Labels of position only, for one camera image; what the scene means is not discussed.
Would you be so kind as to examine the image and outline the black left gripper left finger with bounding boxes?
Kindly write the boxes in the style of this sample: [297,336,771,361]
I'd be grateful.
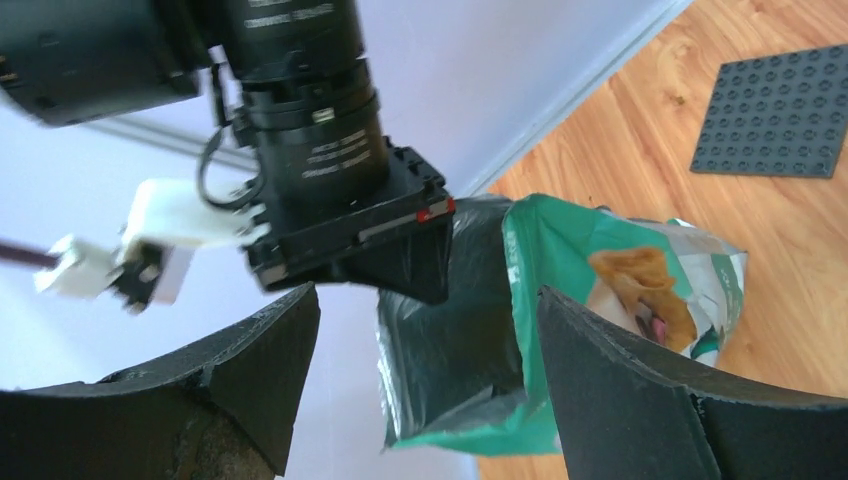
[1,284,320,479]

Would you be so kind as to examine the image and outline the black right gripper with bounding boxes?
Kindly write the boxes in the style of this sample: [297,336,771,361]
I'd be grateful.
[244,146,456,305]

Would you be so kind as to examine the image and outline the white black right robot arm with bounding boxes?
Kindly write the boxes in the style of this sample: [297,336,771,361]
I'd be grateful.
[1,1,455,311]

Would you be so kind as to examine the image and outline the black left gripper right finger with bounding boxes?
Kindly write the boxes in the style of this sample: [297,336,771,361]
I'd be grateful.
[537,286,847,479]

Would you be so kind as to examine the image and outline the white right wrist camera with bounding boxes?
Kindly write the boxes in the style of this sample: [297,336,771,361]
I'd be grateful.
[33,178,270,313]

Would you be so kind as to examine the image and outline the dark grey studded plate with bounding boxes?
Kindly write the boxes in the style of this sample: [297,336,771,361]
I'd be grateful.
[690,44,847,178]

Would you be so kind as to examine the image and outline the green dog food bag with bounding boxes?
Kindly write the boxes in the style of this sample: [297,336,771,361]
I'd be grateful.
[377,194,748,456]

